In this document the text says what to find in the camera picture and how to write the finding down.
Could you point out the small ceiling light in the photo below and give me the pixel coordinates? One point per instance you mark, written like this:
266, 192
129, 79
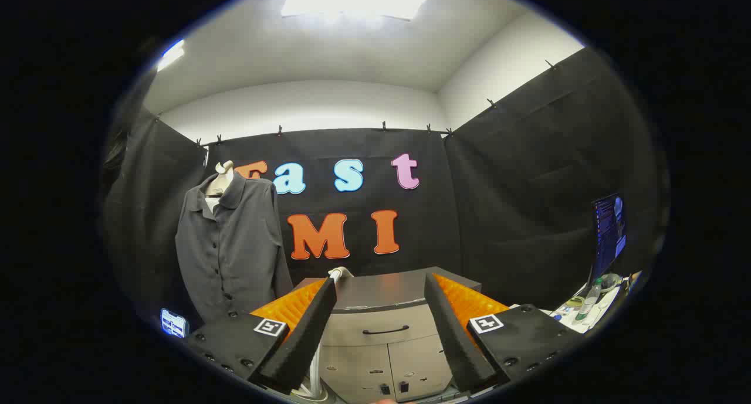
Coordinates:
171, 55

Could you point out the cream clothes hanger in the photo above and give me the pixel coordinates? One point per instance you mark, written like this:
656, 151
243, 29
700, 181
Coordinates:
225, 169

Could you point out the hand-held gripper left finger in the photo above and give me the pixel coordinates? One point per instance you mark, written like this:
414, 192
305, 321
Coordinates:
305, 328

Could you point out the grey cabinet with drawers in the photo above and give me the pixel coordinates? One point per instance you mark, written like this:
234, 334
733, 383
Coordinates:
381, 325

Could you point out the grey button shirt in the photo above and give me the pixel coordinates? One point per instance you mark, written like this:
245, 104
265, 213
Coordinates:
234, 245

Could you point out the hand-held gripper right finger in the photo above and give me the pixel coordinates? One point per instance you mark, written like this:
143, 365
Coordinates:
455, 328

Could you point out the smartphone with lit screen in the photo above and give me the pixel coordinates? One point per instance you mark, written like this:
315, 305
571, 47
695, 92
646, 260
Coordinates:
173, 323

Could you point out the clear plastic bottle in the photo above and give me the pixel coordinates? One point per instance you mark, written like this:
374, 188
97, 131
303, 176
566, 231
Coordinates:
588, 304

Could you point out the computer monitor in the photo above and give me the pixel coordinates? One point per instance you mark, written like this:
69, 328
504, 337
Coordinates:
608, 231

